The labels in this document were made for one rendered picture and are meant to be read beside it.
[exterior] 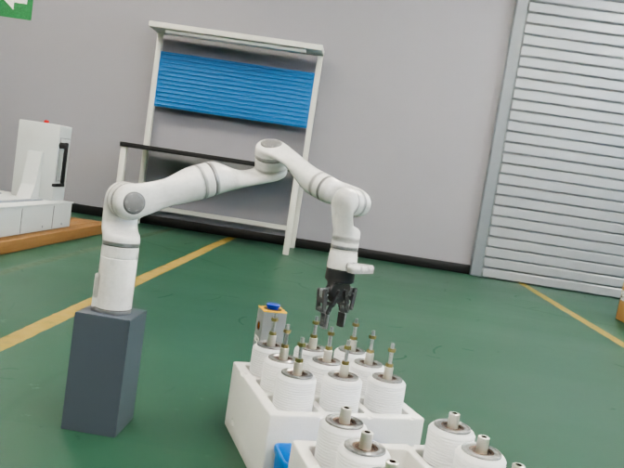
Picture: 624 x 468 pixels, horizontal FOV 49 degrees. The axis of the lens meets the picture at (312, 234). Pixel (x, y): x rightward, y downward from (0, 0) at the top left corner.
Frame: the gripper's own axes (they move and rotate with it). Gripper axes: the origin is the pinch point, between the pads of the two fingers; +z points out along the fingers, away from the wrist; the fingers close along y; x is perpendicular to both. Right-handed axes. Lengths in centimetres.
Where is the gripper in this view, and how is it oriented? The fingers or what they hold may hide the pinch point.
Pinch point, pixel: (332, 322)
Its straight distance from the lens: 175.2
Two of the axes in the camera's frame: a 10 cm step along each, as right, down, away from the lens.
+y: -6.4, -0.3, -7.7
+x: 7.5, 1.7, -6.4
